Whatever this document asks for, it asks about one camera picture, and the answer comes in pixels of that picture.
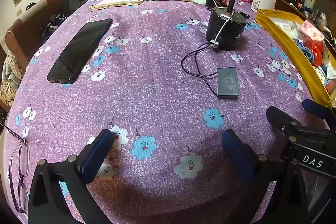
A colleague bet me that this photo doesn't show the brown chair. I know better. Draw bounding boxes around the brown chair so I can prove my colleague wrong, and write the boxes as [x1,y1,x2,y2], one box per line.
[5,0,66,75]

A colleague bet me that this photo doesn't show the purple-framed eyeglasses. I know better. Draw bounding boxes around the purple-framed eyeglasses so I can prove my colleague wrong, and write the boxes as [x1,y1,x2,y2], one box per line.
[0,122,30,214]

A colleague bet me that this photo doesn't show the black cylindrical motor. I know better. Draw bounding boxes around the black cylindrical motor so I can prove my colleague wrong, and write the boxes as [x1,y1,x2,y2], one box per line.
[205,0,250,51]

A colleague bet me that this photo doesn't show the clutter of small items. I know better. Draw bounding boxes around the clutter of small items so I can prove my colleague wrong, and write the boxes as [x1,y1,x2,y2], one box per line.
[272,0,336,38]

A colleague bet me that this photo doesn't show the patterned cloth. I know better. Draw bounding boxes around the patterned cloth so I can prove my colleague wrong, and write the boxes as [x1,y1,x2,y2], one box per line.
[0,53,25,109]

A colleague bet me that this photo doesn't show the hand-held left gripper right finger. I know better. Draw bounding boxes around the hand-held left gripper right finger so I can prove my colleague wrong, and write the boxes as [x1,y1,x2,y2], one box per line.
[222,129,307,224]

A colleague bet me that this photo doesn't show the thin black cable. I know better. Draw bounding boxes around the thin black cable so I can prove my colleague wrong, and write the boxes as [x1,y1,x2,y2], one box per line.
[181,42,219,96]

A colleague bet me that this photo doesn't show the red plastic bag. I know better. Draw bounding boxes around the red plastic bag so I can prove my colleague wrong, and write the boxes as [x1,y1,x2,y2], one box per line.
[303,39,324,67]

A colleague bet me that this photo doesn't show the yellow-edged tray box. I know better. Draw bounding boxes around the yellow-edged tray box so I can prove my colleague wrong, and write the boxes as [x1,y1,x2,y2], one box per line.
[255,9,336,109]

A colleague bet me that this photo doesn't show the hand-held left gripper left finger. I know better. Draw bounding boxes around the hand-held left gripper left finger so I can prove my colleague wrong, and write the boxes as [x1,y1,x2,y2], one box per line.
[28,129,115,224]

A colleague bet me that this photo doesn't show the pink tissue packet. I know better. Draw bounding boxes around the pink tissue packet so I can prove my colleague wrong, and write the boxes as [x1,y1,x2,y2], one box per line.
[299,21,326,41]

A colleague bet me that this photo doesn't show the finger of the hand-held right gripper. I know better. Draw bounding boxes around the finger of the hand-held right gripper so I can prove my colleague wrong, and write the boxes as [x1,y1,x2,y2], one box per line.
[266,106,336,146]
[302,99,336,122]

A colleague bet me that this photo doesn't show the blue terry cloth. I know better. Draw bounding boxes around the blue terry cloth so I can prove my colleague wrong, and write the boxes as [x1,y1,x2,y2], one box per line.
[294,39,315,62]

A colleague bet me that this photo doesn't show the black metal parts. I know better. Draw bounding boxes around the black metal parts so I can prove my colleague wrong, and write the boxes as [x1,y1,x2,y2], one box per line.
[41,14,66,37]

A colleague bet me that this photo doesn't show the black smartphone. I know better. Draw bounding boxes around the black smartphone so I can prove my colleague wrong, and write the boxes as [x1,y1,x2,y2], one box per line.
[47,18,113,83]

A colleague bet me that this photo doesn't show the small black box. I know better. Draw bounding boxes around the small black box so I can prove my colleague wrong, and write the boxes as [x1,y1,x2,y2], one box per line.
[217,67,240,99]

